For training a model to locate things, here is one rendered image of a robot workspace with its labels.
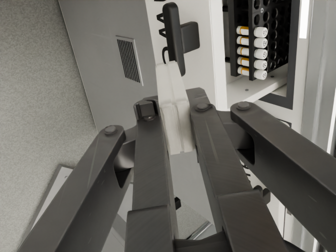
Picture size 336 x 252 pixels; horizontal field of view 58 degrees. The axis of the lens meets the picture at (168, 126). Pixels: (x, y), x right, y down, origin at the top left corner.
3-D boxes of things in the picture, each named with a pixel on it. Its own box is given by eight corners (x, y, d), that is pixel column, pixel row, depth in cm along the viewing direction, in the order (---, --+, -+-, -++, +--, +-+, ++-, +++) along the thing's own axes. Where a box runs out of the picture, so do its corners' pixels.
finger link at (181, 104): (173, 103, 15) (189, 101, 15) (165, 61, 21) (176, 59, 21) (182, 154, 16) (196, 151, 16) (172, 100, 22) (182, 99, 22)
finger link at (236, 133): (194, 131, 14) (260, 119, 14) (182, 89, 18) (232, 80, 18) (198, 158, 14) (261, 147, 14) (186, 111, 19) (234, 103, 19)
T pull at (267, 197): (252, 218, 54) (258, 222, 53) (252, 186, 51) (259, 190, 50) (264, 207, 56) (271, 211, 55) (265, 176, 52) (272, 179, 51)
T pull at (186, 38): (170, 77, 32) (178, 80, 31) (159, 3, 29) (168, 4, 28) (195, 67, 34) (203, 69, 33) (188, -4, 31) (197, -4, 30)
